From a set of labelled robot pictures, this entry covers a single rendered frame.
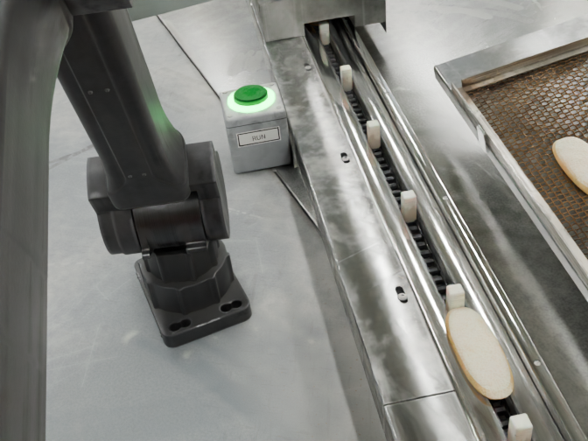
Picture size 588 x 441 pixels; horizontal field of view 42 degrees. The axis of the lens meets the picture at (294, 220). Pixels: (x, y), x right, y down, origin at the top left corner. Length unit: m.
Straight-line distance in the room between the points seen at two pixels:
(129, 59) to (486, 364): 0.36
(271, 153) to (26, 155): 0.67
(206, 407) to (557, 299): 0.33
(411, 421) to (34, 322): 0.40
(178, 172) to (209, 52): 0.63
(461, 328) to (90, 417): 0.32
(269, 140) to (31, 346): 0.69
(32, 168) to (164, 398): 0.46
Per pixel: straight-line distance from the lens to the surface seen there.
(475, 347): 0.64
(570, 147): 0.79
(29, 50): 0.27
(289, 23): 1.11
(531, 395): 0.63
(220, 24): 1.29
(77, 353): 0.75
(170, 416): 0.68
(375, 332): 0.65
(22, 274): 0.23
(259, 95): 0.89
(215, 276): 0.72
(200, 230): 0.64
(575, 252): 0.69
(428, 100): 1.03
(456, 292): 0.67
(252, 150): 0.90
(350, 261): 0.72
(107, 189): 0.61
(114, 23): 0.45
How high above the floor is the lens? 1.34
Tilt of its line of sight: 39 degrees down
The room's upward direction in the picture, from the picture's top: 7 degrees counter-clockwise
